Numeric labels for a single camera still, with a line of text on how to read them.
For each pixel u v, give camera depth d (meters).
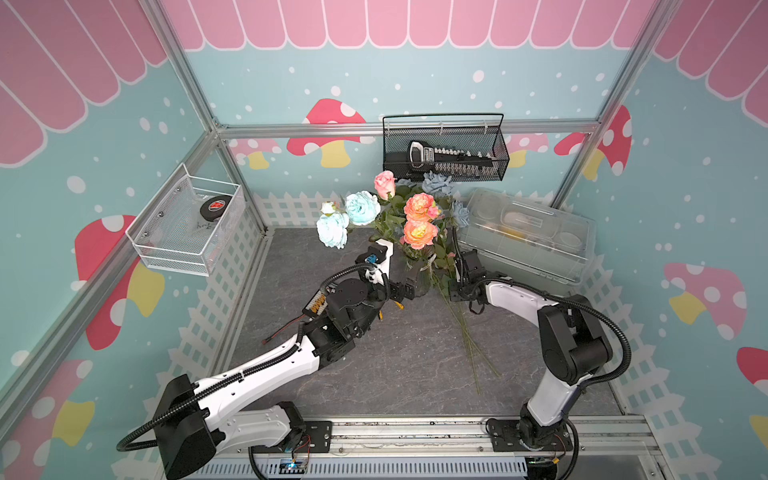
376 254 0.54
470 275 0.76
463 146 0.95
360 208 0.59
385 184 0.65
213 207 0.79
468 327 0.94
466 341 0.91
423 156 0.89
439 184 0.78
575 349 0.48
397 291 0.60
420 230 0.68
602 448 0.74
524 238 0.93
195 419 0.39
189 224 0.77
